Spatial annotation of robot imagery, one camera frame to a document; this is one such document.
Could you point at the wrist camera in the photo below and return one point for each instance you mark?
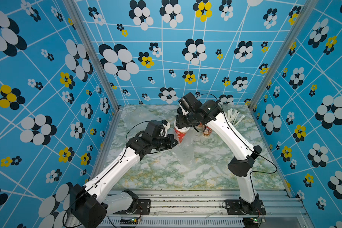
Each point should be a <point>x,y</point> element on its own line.
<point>189,104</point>
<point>165,127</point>

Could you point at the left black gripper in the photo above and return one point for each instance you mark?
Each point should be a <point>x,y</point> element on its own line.
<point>171,137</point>

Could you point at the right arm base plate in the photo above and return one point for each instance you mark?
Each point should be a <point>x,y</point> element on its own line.
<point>241,207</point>

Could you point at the red cup white lid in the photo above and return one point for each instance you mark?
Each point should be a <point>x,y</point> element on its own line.
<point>206,131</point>
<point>180,132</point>

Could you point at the red cup white lid front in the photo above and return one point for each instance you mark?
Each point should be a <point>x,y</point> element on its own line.
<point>180,132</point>

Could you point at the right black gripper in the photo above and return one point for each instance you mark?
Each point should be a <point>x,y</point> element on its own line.
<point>180,123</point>

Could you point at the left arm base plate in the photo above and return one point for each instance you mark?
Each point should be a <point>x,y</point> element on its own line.
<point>138,207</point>

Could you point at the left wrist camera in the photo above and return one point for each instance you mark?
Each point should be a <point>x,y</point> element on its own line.
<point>165,127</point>

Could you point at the white wrapped straws bundle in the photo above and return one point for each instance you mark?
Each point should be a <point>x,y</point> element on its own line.
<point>234,117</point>

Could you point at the right aluminium corner post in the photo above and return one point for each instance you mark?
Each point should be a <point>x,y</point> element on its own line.
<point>292,35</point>

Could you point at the aluminium corner post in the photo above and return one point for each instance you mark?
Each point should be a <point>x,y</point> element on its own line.
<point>84,36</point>
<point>292,35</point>

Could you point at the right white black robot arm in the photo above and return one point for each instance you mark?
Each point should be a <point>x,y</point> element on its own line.
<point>244,152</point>

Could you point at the left aluminium corner post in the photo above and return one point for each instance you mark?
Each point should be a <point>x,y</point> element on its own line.
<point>84,36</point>

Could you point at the aluminium rail frame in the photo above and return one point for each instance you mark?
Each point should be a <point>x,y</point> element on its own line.
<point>203,209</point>

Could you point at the clear plastic carrier bag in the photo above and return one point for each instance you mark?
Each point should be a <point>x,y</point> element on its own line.
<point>186,149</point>

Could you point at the red cup white lid rear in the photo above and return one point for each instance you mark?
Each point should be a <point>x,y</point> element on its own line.
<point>206,131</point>

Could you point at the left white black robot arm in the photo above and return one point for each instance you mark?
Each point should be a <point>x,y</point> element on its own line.
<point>89,203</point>

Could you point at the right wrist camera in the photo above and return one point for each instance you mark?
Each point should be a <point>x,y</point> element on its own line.
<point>189,104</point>

